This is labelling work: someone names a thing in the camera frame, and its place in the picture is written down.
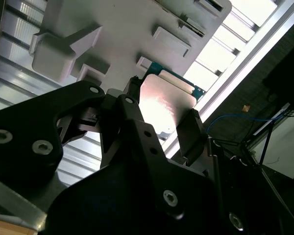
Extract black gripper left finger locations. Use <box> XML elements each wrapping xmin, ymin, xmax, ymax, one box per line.
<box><xmin>0</xmin><ymin>77</ymin><xmax>168</xmax><ymax>187</ymax></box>

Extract silver CPU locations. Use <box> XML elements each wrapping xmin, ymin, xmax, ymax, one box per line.
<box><xmin>137</xmin><ymin>61</ymin><xmax>207</xmax><ymax>139</ymax></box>

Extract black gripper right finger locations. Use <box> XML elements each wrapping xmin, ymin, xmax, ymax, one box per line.
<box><xmin>177</xmin><ymin>109</ymin><xmax>225</xmax><ymax>213</ymax></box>

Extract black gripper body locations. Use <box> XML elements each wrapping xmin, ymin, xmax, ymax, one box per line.
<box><xmin>45</xmin><ymin>156</ymin><xmax>272</xmax><ymax>235</ymax></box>

